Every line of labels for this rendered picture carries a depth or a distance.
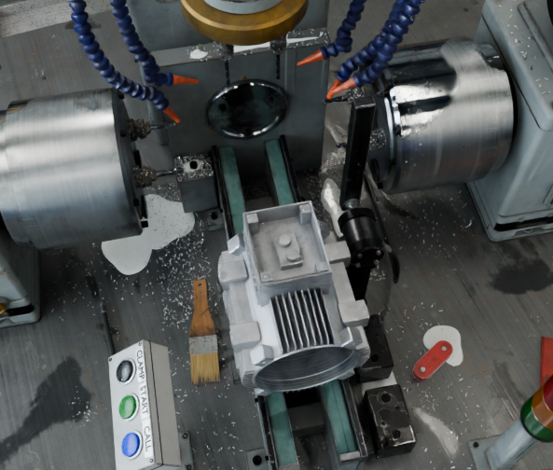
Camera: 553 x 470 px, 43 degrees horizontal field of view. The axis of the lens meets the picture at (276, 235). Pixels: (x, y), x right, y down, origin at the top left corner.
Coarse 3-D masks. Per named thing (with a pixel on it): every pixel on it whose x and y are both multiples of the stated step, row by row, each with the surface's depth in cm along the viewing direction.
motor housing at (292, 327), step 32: (224, 256) 105; (320, 288) 96; (256, 320) 97; (288, 320) 93; (320, 320) 95; (288, 352) 93; (320, 352) 108; (352, 352) 102; (256, 384) 100; (288, 384) 106; (320, 384) 106
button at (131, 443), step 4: (128, 436) 89; (132, 436) 88; (136, 436) 88; (124, 440) 89; (128, 440) 89; (132, 440) 88; (136, 440) 88; (124, 444) 89; (128, 444) 88; (132, 444) 88; (136, 444) 88; (124, 448) 89; (128, 448) 88; (132, 448) 88; (136, 448) 88; (124, 452) 88; (128, 452) 88; (132, 452) 88; (136, 452) 88; (128, 456) 88
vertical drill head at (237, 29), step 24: (192, 0) 93; (216, 0) 91; (240, 0) 90; (264, 0) 91; (288, 0) 93; (192, 24) 94; (216, 24) 91; (240, 24) 91; (264, 24) 91; (288, 24) 93
